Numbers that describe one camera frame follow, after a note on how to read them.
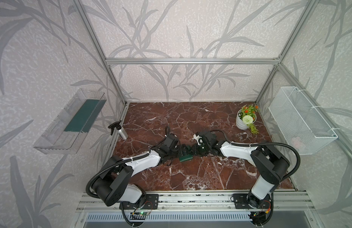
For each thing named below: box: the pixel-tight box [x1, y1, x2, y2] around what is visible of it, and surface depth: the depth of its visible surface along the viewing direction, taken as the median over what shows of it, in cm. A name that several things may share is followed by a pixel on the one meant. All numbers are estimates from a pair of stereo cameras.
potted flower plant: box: [235, 104, 260, 134], surface depth 95 cm
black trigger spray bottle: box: [107, 120, 129, 140], surface depth 91 cm
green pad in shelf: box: [64, 98, 107, 133], surface depth 69 cm
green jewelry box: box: [178, 154, 194, 162], surface depth 88 cm
